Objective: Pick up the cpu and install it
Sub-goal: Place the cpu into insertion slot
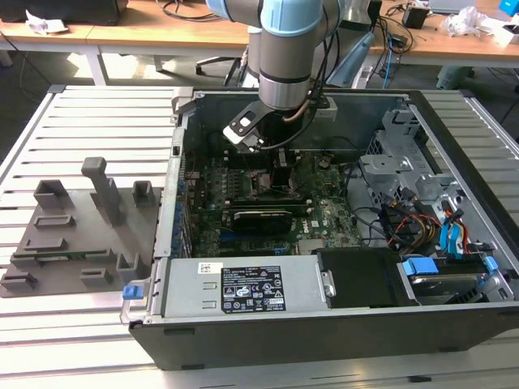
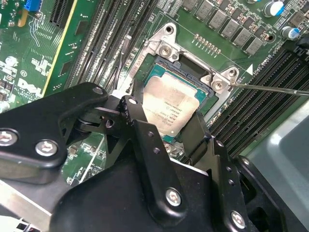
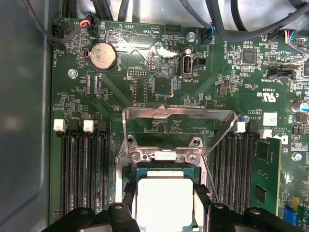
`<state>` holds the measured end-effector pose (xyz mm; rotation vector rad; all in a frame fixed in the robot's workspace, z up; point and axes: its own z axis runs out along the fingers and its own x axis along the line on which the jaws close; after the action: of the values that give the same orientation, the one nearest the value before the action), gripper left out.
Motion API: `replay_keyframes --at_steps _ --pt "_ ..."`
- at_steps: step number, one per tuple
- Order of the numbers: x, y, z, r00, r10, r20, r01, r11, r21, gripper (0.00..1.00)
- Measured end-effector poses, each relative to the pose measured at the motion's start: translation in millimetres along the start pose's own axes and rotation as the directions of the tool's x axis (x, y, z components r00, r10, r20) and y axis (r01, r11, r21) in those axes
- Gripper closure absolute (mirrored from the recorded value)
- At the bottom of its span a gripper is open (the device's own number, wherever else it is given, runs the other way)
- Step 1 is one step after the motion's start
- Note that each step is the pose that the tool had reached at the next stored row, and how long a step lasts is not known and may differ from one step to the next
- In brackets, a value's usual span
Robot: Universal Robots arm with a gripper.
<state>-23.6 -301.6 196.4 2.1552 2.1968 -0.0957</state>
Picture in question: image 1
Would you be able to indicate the office chair base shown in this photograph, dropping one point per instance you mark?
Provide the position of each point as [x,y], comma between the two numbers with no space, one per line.
[215,61]

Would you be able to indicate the black plastic shroud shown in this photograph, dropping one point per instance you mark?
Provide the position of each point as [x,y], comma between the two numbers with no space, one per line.
[357,279]

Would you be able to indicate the pale green bin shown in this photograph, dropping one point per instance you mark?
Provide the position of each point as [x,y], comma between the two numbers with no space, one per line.
[454,77]

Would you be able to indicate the grey laptop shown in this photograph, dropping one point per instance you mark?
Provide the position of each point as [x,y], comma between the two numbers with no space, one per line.
[450,4]

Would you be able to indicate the CPU socket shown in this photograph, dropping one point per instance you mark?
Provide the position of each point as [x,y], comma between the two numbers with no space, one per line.
[259,184]

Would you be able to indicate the pale blue teach pendant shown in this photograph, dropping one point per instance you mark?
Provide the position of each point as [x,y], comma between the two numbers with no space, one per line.
[353,56]

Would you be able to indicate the white box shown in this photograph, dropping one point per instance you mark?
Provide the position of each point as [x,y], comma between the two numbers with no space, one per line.
[513,34]

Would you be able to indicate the black open PC case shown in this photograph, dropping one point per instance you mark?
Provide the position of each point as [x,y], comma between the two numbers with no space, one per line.
[284,344]

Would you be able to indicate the silver metal drive cage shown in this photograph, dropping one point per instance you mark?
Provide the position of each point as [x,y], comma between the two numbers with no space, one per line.
[385,166]

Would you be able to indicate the grey parts rack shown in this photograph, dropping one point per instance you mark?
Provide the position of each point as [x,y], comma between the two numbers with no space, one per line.
[81,243]

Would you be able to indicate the blue case latch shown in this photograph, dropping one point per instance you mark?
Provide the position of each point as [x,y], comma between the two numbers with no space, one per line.
[131,292]

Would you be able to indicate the clear plastic bag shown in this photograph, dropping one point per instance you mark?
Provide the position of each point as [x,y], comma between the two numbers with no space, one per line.
[466,20]

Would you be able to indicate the coin cell battery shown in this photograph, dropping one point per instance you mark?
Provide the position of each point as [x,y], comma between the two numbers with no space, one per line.
[323,163]

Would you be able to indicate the small black box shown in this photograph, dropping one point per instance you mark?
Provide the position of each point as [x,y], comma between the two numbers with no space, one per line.
[414,18]

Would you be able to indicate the black camera bracket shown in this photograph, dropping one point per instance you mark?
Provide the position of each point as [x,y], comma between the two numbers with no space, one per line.
[253,113]

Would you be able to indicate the grey power supply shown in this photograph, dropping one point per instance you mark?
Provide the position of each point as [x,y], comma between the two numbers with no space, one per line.
[182,283]

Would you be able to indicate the black RAM slot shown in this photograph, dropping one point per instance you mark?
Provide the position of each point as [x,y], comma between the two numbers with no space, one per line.
[302,210]
[251,200]
[243,164]
[233,156]

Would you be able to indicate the crumpled white paper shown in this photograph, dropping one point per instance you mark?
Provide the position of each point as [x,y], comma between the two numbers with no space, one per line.
[44,25]

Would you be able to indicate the blue box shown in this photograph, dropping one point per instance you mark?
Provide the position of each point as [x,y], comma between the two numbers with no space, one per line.
[510,6]

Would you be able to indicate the wooden desk white frame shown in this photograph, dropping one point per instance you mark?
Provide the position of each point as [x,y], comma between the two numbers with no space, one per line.
[142,36]

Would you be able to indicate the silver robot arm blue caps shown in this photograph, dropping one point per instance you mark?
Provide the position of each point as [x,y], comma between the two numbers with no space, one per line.
[284,61]

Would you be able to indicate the silver chipset heatsink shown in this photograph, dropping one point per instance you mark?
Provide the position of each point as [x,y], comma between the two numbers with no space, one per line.
[310,246]

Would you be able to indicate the black graphics card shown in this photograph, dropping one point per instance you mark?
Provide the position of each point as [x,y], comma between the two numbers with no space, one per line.
[261,223]

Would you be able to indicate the hard disk in blue carrier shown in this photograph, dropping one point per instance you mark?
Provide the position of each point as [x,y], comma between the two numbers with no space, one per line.
[421,269]

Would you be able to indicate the green motherboard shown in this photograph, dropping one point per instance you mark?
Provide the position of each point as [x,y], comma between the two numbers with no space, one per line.
[332,194]

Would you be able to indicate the black bag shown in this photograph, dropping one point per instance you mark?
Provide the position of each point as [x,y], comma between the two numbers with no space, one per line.
[61,10]

